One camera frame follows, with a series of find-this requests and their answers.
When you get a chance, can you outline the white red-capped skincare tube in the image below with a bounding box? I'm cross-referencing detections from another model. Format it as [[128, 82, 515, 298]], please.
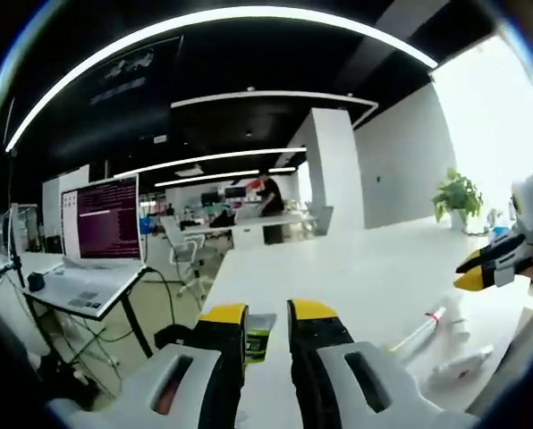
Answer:
[[389, 306, 449, 354]]

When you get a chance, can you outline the long curved ceiling light strip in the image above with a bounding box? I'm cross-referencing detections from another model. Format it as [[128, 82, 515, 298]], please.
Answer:
[[4, 15, 440, 154]]

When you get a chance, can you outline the white office desk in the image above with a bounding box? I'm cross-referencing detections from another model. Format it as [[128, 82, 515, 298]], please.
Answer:
[[179, 213, 320, 238]]

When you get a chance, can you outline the dark hanging banner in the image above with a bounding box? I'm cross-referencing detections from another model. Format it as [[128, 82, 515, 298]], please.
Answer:
[[89, 35, 183, 107]]

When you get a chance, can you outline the straight ceiling light strip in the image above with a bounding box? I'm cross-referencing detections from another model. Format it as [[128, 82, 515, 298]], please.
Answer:
[[113, 146, 309, 180]]

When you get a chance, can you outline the green labelled small box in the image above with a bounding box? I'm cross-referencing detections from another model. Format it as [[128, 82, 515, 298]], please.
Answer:
[[243, 312, 278, 366]]

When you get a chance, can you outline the black tripod pole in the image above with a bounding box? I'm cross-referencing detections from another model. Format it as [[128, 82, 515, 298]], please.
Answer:
[[4, 149, 29, 290]]

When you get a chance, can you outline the white skincare bottle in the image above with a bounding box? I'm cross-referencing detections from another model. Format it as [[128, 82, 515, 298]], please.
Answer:
[[431, 343, 495, 377]]

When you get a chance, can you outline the rectangular ceiling light strip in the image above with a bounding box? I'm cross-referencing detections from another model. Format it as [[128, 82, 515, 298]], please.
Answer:
[[170, 90, 380, 131]]

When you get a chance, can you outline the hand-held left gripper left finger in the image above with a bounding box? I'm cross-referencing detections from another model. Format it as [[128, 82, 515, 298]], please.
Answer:
[[47, 302, 250, 429]]

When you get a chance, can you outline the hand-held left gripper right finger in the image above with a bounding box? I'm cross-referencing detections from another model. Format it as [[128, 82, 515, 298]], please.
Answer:
[[286, 298, 478, 429]]

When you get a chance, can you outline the black-legged laptop stand table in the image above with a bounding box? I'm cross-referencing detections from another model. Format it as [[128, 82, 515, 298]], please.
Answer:
[[22, 267, 157, 381]]

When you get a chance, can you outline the green potted plant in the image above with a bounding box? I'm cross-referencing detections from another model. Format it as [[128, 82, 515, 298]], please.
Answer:
[[430, 167, 485, 232]]

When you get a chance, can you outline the black box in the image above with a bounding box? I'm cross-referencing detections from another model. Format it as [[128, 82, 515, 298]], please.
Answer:
[[262, 224, 287, 246]]

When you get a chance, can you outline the black cable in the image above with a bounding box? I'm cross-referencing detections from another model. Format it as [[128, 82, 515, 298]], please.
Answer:
[[143, 266, 181, 327]]

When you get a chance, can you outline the white office chair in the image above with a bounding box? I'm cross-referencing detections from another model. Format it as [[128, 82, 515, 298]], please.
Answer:
[[160, 216, 221, 301]]

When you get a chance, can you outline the open white laptop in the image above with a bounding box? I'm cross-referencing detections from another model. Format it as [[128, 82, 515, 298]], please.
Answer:
[[22, 174, 148, 321]]

